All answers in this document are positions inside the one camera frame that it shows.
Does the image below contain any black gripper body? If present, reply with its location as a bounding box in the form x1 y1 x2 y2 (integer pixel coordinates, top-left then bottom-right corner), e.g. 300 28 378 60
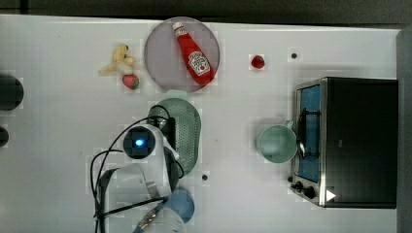
155 117 176 149

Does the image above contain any green perforated strainer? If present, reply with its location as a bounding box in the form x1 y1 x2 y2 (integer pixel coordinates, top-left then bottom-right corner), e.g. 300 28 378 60
148 90 201 177

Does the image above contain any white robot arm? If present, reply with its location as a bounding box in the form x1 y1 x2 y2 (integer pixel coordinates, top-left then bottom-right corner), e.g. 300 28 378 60
91 116 182 233

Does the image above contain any red toy strawberry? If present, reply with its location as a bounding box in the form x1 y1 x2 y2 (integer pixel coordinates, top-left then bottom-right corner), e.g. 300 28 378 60
122 75 140 90

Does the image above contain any blue bowl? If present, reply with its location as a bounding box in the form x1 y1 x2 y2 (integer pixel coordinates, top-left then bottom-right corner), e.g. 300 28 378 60
164 187 195 223

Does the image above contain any red ketchup bottle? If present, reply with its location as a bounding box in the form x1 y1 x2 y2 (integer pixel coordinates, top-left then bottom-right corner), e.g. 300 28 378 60
172 22 215 85

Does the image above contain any purple round plate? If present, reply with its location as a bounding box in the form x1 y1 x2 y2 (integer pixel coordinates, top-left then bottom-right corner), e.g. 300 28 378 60
144 17 221 92

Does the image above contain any peeled toy banana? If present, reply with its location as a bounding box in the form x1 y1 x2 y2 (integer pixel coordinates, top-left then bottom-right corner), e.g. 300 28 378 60
99 44 136 76

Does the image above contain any green mug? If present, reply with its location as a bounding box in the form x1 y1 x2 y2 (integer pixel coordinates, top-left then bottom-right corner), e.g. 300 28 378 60
256 120 297 163

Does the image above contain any small red toy fruit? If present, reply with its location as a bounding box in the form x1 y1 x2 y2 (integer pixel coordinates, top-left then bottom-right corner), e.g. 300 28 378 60
251 55 265 69

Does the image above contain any large black round object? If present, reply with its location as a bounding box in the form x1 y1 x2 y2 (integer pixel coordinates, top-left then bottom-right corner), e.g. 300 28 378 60
0 76 24 111

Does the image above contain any small black round object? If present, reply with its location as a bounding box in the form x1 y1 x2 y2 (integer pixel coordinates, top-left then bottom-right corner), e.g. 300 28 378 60
0 127 9 147

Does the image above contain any black toaster oven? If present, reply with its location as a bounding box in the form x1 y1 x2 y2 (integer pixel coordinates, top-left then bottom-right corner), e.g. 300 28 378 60
289 77 398 209

